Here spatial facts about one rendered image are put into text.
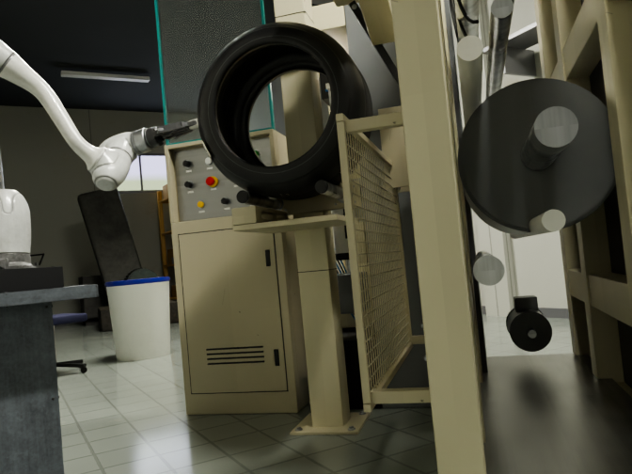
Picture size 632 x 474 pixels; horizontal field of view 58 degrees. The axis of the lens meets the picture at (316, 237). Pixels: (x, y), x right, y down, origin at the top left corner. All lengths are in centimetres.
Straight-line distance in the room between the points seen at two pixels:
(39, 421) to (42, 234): 854
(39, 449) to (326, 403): 101
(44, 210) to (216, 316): 803
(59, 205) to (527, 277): 773
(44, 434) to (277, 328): 104
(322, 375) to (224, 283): 67
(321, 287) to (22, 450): 114
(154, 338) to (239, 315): 230
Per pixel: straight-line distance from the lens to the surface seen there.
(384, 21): 216
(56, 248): 1049
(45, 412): 205
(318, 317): 228
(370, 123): 138
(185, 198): 282
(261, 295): 260
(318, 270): 226
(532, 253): 534
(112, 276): 880
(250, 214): 196
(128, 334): 488
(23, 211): 211
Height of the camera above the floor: 66
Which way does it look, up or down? 2 degrees up
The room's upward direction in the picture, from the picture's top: 5 degrees counter-clockwise
